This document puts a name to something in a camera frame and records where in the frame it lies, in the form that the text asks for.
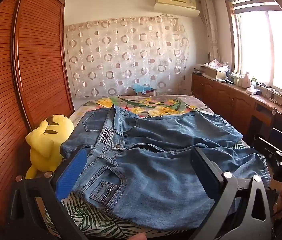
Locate circle-patterned sheer curtain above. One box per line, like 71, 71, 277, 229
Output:
65, 16, 190, 99

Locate long wooden cabinet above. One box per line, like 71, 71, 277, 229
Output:
191, 72, 282, 144

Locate white air conditioner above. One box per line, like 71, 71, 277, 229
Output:
153, 0, 201, 18

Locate open cardboard box blue contents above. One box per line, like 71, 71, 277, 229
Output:
128, 84, 158, 97

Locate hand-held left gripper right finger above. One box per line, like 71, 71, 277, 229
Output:
192, 147, 274, 240

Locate wooden-framed window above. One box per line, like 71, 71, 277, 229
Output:
224, 0, 282, 103

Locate pink and white bag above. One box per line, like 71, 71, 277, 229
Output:
208, 59, 229, 69

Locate wooden slatted wardrobe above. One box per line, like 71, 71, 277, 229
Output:
0, 0, 75, 232

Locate pale window curtain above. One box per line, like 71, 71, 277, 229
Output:
200, 0, 222, 67

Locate yellow plush toy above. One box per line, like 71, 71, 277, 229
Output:
25, 114, 74, 179

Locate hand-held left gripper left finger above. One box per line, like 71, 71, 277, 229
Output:
10, 148, 89, 240

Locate plain cardboard box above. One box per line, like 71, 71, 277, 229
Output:
203, 65, 227, 80

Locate blue denim pants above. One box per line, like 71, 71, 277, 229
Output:
60, 105, 271, 232

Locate white bottle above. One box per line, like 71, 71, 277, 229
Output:
241, 72, 251, 88

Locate floral pillow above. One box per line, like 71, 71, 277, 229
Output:
83, 95, 206, 118

